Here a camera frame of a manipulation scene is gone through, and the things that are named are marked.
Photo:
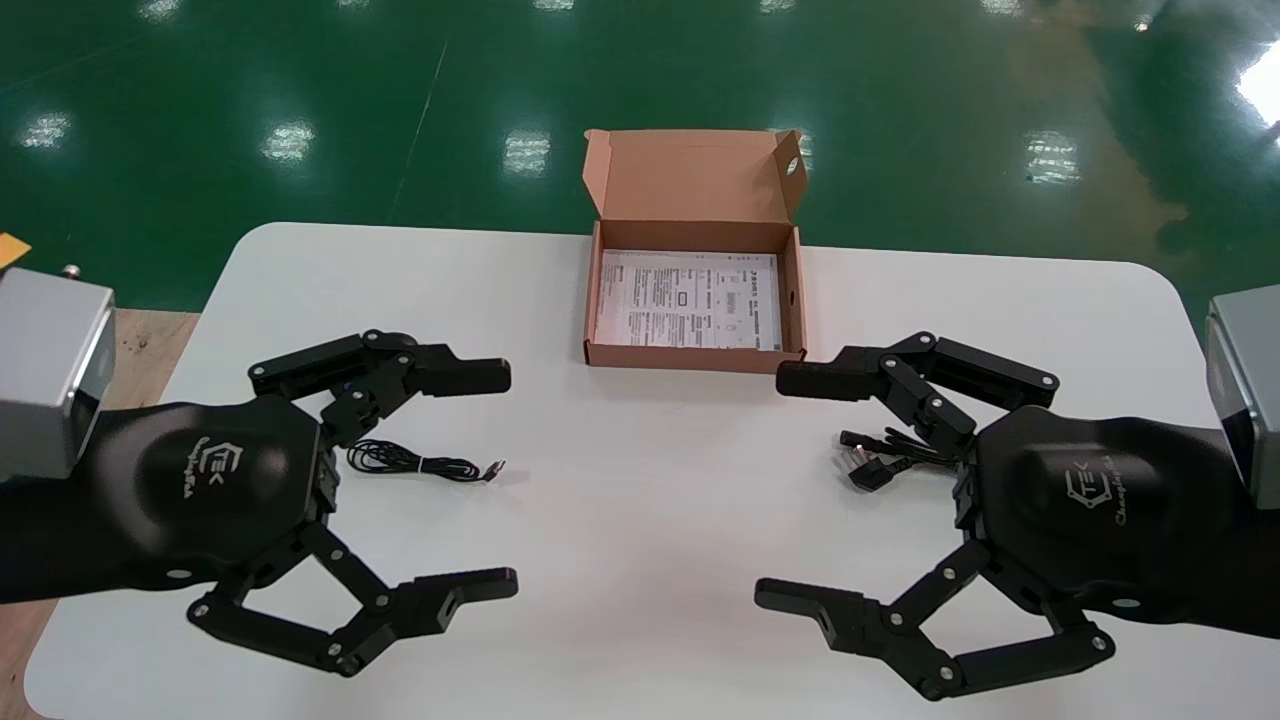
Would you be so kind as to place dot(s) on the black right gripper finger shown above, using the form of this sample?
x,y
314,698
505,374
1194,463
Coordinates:
x,y
830,378

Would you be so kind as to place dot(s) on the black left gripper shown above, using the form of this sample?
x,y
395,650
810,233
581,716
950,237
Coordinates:
x,y
220,480

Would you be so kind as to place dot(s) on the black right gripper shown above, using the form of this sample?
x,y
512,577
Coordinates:
x,y
1100,500

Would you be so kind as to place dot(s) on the brown cardboard storage box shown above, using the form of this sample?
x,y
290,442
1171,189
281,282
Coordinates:
x,y
690,180

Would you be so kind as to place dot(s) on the white printed instruction sheet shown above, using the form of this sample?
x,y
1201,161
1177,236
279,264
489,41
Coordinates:
x,y
690,300

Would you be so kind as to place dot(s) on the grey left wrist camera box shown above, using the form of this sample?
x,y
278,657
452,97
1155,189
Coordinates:
x,y
45,360

